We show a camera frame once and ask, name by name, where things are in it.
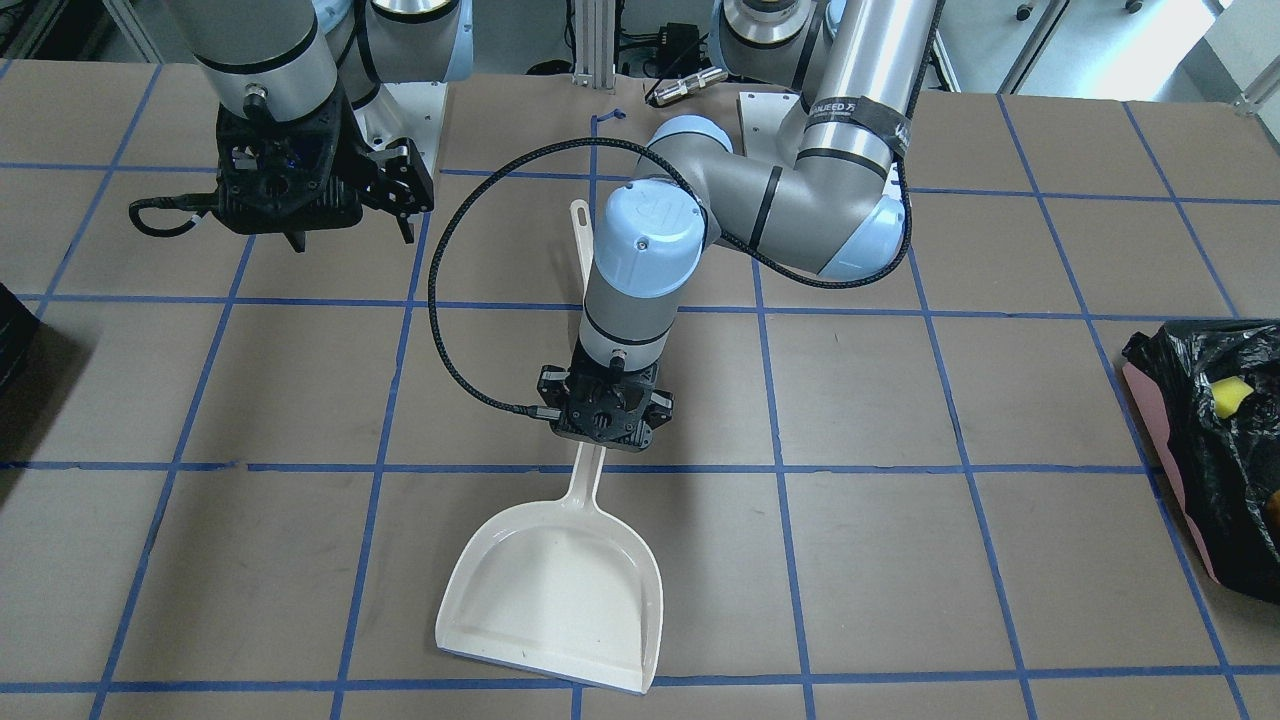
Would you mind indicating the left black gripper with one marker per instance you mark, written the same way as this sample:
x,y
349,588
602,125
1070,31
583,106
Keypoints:
x,y
659,404

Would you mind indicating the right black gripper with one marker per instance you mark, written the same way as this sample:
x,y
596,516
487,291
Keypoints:
x,y
352,133

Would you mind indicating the beige plastic dustpan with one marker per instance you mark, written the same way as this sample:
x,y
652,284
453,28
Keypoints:
x,y
559,588

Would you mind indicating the bright yellow trash piece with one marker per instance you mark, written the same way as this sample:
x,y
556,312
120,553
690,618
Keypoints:
x,y
1229,394

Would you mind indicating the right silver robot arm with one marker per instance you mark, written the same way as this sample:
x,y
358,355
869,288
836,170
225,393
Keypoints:
x,y
294,54

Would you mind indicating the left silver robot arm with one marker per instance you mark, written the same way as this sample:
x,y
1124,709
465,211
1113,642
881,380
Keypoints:
x,y
820,212

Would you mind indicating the bin with black bag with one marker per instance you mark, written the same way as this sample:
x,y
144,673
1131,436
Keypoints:
x,y
1223,471

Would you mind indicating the silver metal connector plug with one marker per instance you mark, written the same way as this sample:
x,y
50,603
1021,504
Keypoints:
x,y
667,92

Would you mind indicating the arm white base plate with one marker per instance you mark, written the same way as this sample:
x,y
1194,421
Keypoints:
x,y
406,110
771,125

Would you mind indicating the aluminium frame post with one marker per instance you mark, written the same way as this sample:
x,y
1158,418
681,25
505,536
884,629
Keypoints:
x,y
594,26

